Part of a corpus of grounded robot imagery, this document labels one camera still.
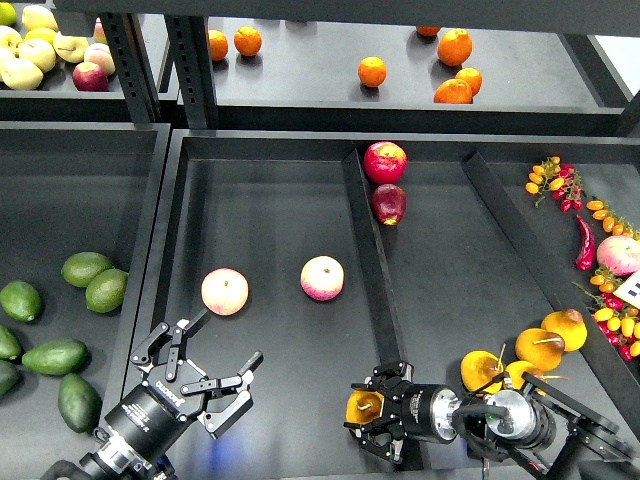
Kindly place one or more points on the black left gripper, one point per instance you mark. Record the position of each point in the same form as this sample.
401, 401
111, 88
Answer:
175, 393

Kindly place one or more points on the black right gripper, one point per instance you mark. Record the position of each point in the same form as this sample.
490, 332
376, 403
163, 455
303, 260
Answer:
421, 412

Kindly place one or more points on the dark green avocado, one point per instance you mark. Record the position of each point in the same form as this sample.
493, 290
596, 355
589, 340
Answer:
79, 404

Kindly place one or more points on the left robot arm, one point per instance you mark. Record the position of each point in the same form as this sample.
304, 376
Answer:
109, 462

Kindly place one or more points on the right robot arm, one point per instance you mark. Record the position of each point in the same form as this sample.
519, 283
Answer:
542, 430

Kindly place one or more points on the light green avocado lower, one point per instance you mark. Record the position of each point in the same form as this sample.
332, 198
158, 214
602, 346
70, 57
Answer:
106, 291

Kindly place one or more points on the light green avocado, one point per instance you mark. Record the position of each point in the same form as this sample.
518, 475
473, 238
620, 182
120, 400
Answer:
81, 268
106, 291

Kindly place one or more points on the green avocado lying flat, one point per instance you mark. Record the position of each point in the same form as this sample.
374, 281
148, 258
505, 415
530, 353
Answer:
56, 357

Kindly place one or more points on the light green avocado upper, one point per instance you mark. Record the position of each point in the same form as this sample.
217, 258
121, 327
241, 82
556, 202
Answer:
81, 268

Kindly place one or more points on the avocado at lower left edge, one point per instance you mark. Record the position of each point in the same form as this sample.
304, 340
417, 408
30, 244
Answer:
10, 377

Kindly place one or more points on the avocado at edge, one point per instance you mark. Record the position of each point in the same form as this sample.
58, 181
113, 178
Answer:
10, 377
10, 347

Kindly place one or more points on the green avocado far left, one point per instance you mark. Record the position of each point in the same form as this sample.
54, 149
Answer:
21, 301

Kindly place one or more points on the black tray divider centre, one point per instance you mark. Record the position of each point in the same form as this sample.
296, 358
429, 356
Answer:
374, 269

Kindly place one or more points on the black tray divider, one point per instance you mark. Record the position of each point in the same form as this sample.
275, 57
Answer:
543, 253
374, 269

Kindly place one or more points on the pink apple left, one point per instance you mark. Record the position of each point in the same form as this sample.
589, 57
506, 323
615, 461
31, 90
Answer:
224, 291

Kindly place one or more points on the pink apple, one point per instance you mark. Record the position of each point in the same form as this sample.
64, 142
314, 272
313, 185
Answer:
224, 291
322, 278

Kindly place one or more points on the pink apple centre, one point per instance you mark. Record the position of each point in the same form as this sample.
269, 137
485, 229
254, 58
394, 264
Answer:
322, 278

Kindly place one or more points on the black middle tray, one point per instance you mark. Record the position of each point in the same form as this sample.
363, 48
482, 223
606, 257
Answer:
266, 204

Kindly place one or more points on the black tray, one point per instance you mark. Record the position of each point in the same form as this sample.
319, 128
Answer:
72, 187
266, 204

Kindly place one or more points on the black tray divider right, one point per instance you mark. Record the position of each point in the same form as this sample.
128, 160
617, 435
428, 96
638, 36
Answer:
543, 253

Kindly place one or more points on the dark red apple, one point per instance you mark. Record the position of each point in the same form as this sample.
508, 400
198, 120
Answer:
388, 203

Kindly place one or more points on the black left tray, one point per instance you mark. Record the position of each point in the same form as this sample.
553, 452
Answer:
72, 187

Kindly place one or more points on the bright red apple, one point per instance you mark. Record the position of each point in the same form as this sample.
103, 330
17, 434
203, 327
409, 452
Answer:
384, 162

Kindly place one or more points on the lower cherry tomato bunch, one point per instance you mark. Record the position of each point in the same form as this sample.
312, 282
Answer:
617, 319

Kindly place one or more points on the cherry tomato bunch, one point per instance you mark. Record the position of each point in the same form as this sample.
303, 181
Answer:
557, 180
617, 319

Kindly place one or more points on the red chili pepper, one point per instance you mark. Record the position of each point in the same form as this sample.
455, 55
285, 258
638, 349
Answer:
586, 255

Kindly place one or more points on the white label card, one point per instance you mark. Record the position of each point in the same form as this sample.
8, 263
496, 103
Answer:
629, 290

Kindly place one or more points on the pink apple right edge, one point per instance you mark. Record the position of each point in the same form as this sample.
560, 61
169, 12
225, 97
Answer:
620, 254

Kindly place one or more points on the upper cherry tomato bunch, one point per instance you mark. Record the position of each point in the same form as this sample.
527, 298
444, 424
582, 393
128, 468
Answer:
557, 180

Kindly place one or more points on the orange front right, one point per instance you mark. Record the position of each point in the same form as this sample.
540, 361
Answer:
454, 91

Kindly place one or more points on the red apple on shelf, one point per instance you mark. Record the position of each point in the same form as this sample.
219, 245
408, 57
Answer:
90, 77

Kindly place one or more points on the orange centre shelf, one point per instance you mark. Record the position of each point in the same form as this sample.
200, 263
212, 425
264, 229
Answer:
372, 71

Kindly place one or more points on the orange right small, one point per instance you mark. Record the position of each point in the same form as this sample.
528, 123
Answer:
472, 77

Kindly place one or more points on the pale peach on shelf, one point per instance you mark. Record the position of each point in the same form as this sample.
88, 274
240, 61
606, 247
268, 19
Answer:
100, 54

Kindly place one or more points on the orange partly behind post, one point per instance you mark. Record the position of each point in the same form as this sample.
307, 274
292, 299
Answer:
218, 45

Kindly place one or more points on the right black shelf post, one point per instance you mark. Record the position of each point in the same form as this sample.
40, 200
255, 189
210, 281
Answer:
190, 52

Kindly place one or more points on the black shelf post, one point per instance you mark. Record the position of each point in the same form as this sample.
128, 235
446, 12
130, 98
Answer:
126, 43
190, 52

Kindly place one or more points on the left black shelf post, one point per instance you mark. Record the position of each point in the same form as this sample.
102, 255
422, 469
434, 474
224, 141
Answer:
126, 43

